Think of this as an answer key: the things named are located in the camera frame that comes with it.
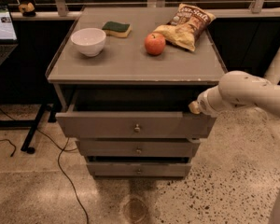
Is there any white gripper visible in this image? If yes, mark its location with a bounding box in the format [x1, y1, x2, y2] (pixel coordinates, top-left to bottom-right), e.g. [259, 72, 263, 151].
[189, 86, 227, 117]

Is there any grey top drawer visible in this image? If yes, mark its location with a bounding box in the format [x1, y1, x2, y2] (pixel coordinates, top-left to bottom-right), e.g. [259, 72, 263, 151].
[56, 104, 216, 139]

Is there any grey drawer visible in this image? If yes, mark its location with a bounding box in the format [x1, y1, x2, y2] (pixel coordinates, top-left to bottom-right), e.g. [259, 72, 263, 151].
[56, 104, 216, 139]
[87, 162, 191, 177]
[76, 138, 200, 158]

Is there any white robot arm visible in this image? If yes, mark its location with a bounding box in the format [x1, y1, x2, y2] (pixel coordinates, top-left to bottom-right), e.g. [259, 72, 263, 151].
[194, 47, 280, 224]

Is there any grey drawer cabinet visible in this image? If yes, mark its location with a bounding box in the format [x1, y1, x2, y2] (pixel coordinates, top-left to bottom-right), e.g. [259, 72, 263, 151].
[47, 7, 226, 164]

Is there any grey middle drawer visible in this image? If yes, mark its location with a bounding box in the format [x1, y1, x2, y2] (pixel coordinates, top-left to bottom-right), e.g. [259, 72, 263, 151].
[76, 138, 200, 158]

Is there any grey bottom drawer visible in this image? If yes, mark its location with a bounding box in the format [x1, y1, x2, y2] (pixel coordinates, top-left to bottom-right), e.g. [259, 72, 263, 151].
[87, 162, 191, 177]

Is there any open laptop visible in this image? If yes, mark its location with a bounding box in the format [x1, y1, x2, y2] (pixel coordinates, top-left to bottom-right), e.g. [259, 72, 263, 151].
[0, 4, 18, 65]

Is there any red apple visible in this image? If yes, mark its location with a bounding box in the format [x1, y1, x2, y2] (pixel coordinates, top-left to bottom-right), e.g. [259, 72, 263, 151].
[145, 33, 166, 55]

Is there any sea salt chip bag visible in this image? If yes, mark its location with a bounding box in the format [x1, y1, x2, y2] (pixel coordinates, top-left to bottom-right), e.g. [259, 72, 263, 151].
[154, 4, 216, 51]

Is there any green yellow sponge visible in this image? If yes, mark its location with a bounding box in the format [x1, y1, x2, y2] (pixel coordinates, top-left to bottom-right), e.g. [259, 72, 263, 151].
[103, 21, 132, 38]

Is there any round floor drain cover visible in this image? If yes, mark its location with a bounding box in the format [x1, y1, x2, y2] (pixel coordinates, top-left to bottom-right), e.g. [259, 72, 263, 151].
[122, 198, 147, 224]

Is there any white ceramic bowl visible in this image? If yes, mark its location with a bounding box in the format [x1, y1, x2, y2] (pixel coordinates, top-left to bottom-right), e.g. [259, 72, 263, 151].
[71, 28, 106, 57]

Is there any small dark yellow object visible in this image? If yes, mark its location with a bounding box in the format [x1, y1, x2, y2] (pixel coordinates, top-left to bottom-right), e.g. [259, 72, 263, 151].
[19, 2, 35, 17]

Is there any black floor cable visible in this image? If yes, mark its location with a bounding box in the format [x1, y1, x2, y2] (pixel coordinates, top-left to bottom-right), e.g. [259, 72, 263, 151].
[0, 105, 91, 224]

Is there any black desk leg frame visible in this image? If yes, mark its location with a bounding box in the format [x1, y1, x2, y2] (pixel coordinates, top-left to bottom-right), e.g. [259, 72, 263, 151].
[0, 105, 60, 154]

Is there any short black cable end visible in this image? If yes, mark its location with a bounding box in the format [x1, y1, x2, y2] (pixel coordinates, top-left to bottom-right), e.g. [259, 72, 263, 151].
[0, 138, 17, 158]

